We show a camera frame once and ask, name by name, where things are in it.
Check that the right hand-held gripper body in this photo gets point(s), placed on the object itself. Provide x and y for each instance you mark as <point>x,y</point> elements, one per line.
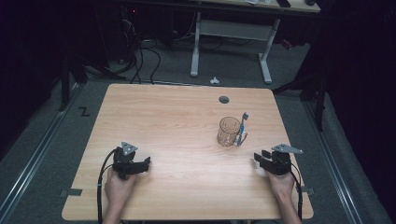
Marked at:
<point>280,165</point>

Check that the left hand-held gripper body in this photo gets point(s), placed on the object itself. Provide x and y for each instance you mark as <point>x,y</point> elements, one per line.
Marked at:
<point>124,165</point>

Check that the blue toothbrush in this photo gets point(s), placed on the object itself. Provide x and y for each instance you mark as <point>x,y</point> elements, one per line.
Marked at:
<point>243,124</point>

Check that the clear glass mug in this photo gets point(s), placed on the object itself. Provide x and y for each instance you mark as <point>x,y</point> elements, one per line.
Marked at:
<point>228,133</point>

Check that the person's right hand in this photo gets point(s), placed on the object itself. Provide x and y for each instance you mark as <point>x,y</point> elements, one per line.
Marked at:
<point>281,185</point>

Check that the person's left hand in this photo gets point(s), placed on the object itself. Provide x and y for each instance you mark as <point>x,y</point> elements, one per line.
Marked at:
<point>117,189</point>

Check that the grey tape strip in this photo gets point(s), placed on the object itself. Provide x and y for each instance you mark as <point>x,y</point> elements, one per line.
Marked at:
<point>73,192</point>
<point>308,190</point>

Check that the grey round table grommet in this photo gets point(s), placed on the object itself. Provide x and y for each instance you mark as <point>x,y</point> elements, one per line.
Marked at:
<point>224,99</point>

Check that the black metal stand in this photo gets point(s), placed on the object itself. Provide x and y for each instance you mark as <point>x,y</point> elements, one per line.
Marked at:
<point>64,84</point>
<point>320,105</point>

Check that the small white floor object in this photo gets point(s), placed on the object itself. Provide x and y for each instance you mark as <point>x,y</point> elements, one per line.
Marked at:
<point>214,81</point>

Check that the small red object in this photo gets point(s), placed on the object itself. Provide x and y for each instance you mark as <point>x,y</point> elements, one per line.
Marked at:
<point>287,44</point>

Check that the white-legged desk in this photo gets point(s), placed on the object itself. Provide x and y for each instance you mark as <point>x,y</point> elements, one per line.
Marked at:
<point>232,29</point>

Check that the dark equipment with red light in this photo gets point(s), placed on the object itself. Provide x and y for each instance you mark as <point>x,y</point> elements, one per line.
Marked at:
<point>129,28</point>

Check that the black remote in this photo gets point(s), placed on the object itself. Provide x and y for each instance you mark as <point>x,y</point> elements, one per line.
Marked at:
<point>283,3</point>

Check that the white paper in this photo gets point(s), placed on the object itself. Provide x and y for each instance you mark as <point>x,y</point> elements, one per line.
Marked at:
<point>257,1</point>

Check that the metal floor rail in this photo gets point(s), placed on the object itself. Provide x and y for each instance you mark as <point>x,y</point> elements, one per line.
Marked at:
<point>334,168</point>
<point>31,168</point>

